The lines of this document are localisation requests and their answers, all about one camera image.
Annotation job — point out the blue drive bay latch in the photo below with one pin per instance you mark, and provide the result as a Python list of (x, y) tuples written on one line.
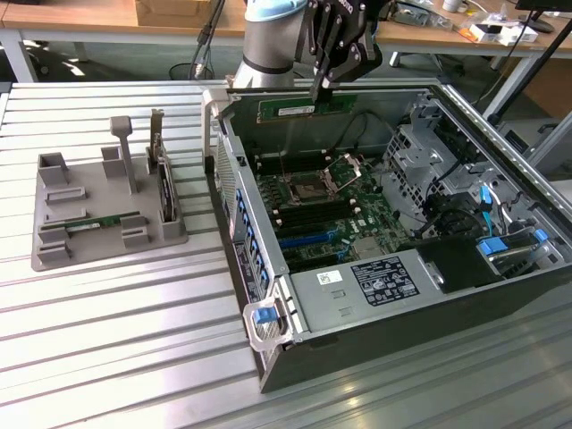
[(491, 247)]

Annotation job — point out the grey power supply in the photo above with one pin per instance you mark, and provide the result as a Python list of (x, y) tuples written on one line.
[(322, 304)]

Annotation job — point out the grey computer case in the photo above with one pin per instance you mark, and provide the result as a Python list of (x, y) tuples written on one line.
[(556, 152)]

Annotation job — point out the white cup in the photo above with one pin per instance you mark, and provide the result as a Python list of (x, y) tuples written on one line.
[(452, 5)]

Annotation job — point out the blue case release latch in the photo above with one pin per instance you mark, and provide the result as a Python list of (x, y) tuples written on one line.
[(263, 315)]

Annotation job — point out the small blue drive latch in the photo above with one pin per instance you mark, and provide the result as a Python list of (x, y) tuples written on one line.
[(540, 235)]

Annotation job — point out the metal disk bay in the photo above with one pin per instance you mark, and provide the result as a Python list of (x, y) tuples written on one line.
[(518, 261)]

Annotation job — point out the open PC case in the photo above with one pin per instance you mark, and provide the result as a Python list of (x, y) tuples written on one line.
[(447, 326)]

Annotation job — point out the white box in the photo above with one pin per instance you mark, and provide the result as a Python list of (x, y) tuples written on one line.
[(518, 36)]

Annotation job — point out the metal socket cover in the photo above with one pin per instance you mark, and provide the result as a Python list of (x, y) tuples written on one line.
[(350, 157)]

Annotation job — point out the CPU socket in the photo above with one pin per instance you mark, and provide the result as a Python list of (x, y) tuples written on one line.
[(308, 192)]

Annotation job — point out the green motherboard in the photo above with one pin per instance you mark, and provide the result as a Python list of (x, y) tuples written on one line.
[(366, 210)]

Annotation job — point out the perforated metal drive cage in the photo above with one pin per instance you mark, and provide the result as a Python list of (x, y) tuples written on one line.
[(415, 156)]

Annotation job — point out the green RAM stick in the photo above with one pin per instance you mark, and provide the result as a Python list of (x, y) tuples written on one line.
[(96, 222), (290, 109)]

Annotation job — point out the socket locking lever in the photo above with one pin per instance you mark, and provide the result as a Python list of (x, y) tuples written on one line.
[(283, 167)]

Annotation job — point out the silver chipset heatsink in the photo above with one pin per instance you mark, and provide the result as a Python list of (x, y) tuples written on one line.
[(366, 248)]

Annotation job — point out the black tripod pole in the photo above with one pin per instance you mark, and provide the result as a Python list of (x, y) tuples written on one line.
[(534, 70)]

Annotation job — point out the graphics card with metal bracket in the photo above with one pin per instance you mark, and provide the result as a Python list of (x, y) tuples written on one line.
[(164, 192)]

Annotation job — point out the wooden desk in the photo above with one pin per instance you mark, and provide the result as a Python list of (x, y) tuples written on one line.
[(67, 13), (424, 33)]

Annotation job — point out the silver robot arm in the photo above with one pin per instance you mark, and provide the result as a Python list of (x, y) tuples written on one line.
[(268, 44)]

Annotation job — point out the black monitor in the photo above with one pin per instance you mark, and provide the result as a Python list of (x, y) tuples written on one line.
[(540, 24)]

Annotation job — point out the cardboard box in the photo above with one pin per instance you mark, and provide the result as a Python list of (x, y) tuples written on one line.
[(174, 11)]

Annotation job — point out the long black expansion slot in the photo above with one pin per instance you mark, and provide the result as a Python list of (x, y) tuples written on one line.
[(313, 260), (301, 231)]

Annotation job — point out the brown wooden panel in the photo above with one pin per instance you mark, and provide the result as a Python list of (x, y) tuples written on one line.
[(554, 85)]

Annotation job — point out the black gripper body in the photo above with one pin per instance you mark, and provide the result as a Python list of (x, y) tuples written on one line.
[(353, 22)]

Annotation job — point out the blue expansion slot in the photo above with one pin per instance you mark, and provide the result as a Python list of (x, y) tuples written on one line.
[(304, 241)]

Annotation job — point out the grey parts rack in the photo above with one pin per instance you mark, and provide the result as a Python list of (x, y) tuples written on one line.
[(174, 232)]

